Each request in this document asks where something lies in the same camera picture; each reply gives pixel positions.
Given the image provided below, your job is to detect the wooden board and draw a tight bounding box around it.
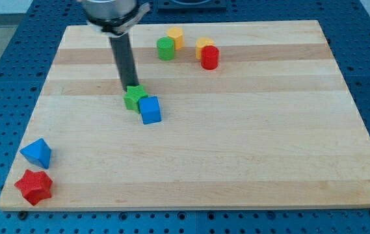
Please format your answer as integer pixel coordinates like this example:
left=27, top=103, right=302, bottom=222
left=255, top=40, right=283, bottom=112
left=0, top=20, right=370, bottom=211

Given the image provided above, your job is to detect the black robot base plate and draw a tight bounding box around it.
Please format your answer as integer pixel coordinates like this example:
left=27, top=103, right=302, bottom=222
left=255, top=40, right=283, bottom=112
left=155, top=0, right=228, bottom=12

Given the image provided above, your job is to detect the blue cube block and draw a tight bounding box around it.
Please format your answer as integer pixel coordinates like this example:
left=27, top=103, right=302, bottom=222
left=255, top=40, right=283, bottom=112
left=139, top=96, right=161, bottom=125

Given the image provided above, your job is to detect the red cylinder block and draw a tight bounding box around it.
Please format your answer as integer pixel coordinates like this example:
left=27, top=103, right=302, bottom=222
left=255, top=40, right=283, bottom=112
left=200, top=45, right=220, bottom=70

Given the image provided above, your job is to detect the green cylinder block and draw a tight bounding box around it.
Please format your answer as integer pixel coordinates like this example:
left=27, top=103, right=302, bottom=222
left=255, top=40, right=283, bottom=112
left=156, top=37, right=175, bottom=60

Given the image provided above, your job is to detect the green star block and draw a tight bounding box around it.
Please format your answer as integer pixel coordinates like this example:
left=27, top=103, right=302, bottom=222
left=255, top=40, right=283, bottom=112
left=124, top=84, right=148, bottom=114

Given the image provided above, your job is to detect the yellow half-hidden cylinder block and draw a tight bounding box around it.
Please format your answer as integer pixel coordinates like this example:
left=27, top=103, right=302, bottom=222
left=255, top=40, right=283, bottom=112
left=195, top=37, right=215, bottom=60

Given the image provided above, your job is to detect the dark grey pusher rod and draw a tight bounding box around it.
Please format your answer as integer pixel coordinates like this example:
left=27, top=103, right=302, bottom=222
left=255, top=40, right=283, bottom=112
left=109, top=33, right=139, bottom=92

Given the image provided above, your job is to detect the blue triangular prism block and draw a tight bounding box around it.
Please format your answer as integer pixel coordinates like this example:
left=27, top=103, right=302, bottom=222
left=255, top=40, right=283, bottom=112
left=20, top=138, right=51, bottom=169

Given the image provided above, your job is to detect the red star block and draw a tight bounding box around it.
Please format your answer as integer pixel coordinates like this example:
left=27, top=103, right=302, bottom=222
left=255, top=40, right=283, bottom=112
left=14, top=170, right=53, bottom=206

